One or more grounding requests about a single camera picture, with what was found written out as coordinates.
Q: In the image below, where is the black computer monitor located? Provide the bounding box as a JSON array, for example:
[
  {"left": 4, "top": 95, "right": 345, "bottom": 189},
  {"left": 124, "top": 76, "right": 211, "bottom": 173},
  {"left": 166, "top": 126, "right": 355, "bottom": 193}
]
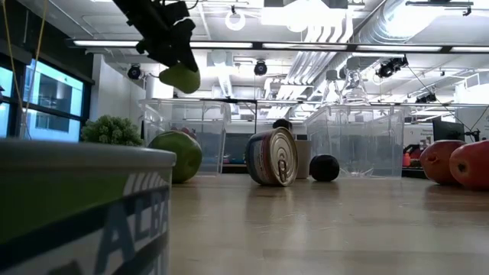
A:
[{"left": 432, "top": 118, "right": 466, "bottom": 143}]

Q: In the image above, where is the small grey plastic bin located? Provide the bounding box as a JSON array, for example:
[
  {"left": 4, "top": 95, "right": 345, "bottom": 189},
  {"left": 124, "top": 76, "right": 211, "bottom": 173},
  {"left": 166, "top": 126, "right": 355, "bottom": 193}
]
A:
[{"left": 293, "top": 139, "right": 313, "bottom": 180}]

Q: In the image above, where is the black framed window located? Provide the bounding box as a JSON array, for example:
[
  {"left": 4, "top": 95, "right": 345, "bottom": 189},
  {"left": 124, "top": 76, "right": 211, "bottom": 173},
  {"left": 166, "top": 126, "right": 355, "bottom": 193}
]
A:
[{"left": 0, "top": 53, "right": 95, "bottom": 144}]

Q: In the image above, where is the long ceiling light strip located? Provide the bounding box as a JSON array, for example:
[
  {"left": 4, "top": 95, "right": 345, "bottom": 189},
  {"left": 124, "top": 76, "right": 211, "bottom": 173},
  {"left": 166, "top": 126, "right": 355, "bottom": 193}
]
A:
[{"left": 64, "top": 37, "right": 489, "bottom": 55}]

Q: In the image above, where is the white ring lamp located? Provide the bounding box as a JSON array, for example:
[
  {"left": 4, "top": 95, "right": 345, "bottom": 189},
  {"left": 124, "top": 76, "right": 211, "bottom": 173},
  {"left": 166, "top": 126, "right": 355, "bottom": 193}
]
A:
[{"left": 224, "top": 5, "right": 247, "bottom": 32}]

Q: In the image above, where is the blue red label can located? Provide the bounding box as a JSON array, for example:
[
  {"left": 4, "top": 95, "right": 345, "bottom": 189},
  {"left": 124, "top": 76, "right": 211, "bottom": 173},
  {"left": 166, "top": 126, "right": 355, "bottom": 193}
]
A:
[{"left": 244, "top": 127, "right": 300, "bottom": 187}]

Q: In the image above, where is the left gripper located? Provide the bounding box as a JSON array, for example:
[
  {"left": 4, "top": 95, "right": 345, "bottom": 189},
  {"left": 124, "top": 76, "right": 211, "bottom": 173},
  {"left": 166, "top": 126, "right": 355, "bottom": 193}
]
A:
[{"left": 131, "top": 0, "right": 200, "bottom": 72}]

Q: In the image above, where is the light green apple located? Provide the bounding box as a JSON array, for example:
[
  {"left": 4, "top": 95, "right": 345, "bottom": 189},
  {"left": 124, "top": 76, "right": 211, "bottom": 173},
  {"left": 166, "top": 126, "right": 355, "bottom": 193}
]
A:
[{"left": 158, "top": 62, "right": 202, "bottom": 95}]

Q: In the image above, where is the green label tuna can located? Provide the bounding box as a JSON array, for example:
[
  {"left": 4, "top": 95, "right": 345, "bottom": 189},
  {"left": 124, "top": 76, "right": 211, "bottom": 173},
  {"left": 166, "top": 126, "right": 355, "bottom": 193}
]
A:
[{"left": 0, "top": 137, "right": 177, "bottom": 275}]

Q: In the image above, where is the yellow power cable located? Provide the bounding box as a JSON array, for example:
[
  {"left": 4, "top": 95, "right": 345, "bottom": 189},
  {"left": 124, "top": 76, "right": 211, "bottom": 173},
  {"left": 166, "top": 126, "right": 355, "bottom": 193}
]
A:
[{"left": 0, "top": 0, "right": 49, "bottom": 141}]

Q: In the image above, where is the clear plastic bin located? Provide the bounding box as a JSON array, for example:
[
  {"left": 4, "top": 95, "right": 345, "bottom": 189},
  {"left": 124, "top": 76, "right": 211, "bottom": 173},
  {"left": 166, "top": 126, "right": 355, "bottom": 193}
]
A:
[
  {"left": 138, "top": 98, "right": 233, "bottom": 176},
  {"left": 304, "top": 103, "right": 406, "bottom": 180}
]

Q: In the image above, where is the dark plum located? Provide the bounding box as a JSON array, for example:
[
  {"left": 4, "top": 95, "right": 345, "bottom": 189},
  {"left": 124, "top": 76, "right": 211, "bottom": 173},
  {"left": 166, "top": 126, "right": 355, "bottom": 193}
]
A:
[{"left": 309, "top": 154, "right": 341, "bottom": 183}]

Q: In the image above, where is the dark green apple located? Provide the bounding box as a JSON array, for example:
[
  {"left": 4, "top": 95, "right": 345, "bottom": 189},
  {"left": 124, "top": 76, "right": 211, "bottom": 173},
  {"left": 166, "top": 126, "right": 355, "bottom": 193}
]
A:
[{"left": 147, "top": 130, "right": 203, "bottom": 184}]

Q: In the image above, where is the silver ventilation duct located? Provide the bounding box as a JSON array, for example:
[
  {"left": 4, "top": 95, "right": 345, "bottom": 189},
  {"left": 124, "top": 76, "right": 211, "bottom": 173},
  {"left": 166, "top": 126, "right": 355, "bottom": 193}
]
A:
[{"left": 338, "top": 0, "right": 474, "bottom": 80}]

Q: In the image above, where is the orange bottle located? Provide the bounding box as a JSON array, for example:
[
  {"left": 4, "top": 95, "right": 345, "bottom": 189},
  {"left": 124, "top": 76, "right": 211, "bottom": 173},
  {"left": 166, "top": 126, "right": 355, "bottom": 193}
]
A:
[{"left": 401, "top": 144, "right": 421, "bottom": 169}]

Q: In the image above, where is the clear plastic bottle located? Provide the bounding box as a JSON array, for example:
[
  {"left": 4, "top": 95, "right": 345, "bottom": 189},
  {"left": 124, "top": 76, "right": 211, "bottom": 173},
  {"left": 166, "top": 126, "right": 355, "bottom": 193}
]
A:
[
  {"left": 322, "top": 69, "right": 345, "bottom": 108},
  {"left": 341, "top": 57, "right": 370, "bottom": 107}
]

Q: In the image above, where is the person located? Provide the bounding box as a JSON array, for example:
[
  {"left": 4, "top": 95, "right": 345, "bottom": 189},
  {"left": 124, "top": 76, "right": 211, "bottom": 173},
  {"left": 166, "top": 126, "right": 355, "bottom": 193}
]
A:
[{"left": 272, "top": 118, "right": 293, "bottom": 132}]

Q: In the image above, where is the dark red apple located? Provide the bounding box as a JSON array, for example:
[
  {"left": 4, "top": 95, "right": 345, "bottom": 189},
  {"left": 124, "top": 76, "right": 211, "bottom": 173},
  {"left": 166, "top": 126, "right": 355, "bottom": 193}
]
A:
[{"left": 419, "top": 139, "right": 468, "bottom": 186}]

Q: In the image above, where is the orange red apple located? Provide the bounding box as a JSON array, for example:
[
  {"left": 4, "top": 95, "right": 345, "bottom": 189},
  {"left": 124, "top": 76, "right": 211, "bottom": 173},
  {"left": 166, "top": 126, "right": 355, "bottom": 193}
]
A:
[{"left": 449, "top": 139, "right": 489, "bottom": 191}]

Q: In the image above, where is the green artificial plant white pot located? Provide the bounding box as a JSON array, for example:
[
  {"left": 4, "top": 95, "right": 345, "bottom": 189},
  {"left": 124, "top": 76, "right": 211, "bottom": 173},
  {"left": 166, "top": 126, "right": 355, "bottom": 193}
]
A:
[{"left": 80, "top": 114, "right": 144, "bottom": 147}]

